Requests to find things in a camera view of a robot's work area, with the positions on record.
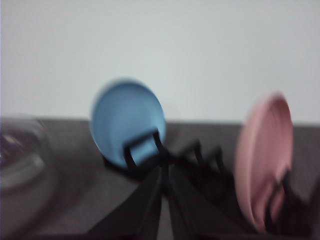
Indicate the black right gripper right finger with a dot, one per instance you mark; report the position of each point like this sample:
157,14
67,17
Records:
195,216

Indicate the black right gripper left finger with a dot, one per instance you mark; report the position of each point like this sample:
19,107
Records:
139,218

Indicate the glass lid with green knob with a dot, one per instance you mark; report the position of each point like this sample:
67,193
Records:
26,156

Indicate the black plate rack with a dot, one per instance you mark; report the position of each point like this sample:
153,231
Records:
285,208

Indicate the pink plate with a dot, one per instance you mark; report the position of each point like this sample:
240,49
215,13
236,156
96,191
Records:
263,158

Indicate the blue plate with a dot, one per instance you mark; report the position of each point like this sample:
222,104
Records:
122,110

